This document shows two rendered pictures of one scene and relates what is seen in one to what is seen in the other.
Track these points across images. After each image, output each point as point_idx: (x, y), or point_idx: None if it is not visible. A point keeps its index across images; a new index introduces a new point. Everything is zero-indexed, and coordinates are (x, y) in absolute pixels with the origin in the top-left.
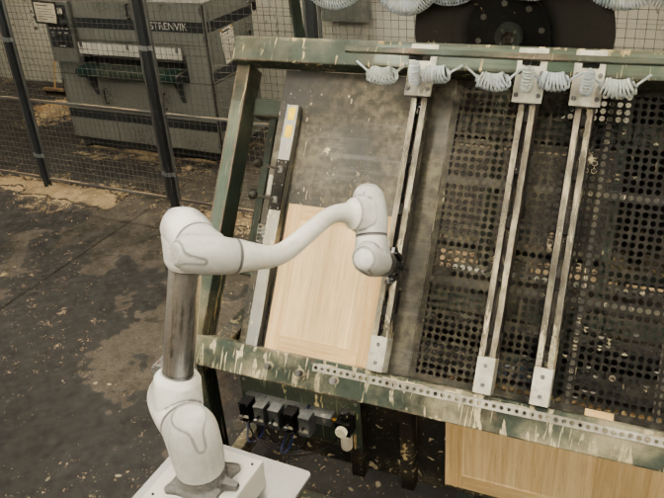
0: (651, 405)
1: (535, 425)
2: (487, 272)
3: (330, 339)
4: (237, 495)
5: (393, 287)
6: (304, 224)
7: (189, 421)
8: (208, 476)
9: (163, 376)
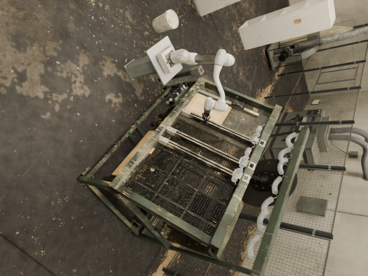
0: (149, 162)
1: (155, 136)
2: None
3: (193, 105)
4: (165, 62)
5: (201, 119)
6: (221, 86)
7: (184, 52)
8: (171, 56)
9: (196, 55)
